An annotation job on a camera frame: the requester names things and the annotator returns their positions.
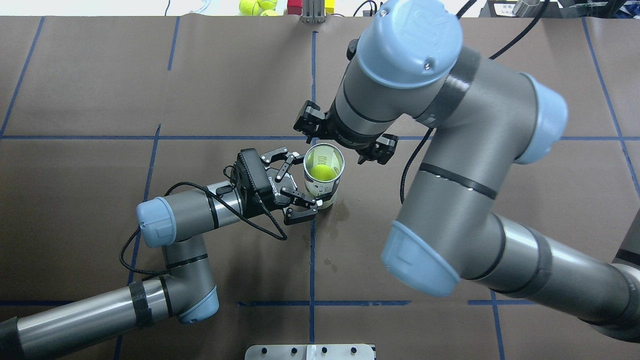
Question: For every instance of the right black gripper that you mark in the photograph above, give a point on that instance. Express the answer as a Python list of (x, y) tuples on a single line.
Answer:
[(346, 138)]

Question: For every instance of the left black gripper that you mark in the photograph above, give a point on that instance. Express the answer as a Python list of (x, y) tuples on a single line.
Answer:
[(267, 191)]

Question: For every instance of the clear Wilson tennis ball can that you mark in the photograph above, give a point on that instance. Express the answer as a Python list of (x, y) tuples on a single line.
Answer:
[(324, 192)]

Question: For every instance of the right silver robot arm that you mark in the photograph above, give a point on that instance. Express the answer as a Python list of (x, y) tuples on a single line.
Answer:
[(411, 61)]

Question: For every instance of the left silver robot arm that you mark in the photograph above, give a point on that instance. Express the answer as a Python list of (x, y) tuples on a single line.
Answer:
[(185, 288)]

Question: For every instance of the yellow tennis ball on desk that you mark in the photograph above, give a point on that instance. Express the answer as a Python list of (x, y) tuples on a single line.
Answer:
[(249, 7)]

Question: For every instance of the yellow wooden cube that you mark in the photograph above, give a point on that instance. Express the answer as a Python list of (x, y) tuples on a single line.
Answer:
[(329, 6)]

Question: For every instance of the red wooden cube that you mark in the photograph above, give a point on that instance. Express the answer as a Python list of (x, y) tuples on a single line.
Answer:
[(294, 7)]

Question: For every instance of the brown paper table cover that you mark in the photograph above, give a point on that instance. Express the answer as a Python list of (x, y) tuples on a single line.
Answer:
[(101, 113)]

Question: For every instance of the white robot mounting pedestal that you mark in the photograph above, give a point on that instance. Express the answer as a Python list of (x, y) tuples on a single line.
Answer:
[(336, 351)]

